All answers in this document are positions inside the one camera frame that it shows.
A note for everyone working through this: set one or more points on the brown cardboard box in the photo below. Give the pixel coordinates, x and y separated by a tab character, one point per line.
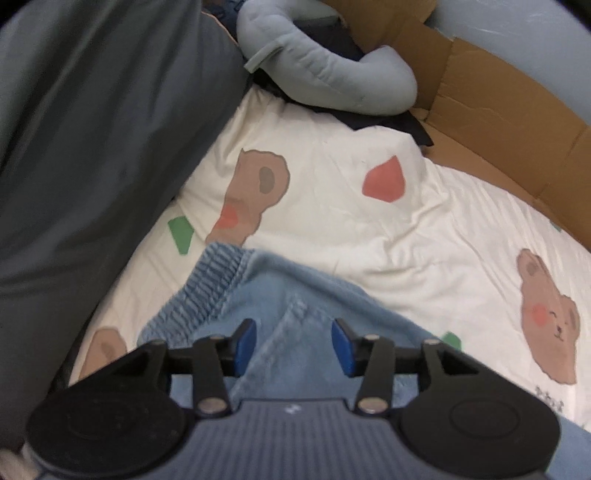
485	106

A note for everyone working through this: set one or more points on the cream printed bedsheet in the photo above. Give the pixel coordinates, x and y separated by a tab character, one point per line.
346	230

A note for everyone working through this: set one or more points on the black cloth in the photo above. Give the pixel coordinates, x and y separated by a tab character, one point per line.
397	127

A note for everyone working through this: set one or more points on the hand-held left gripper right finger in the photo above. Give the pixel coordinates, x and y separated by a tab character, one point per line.
344	346

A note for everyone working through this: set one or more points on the light blue denim pants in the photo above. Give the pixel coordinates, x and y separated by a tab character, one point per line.
295	286

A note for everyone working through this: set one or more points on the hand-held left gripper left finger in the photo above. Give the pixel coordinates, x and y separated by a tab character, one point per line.
244	346

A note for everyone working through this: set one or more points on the grey plush pillow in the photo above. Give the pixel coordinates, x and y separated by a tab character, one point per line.
323	78

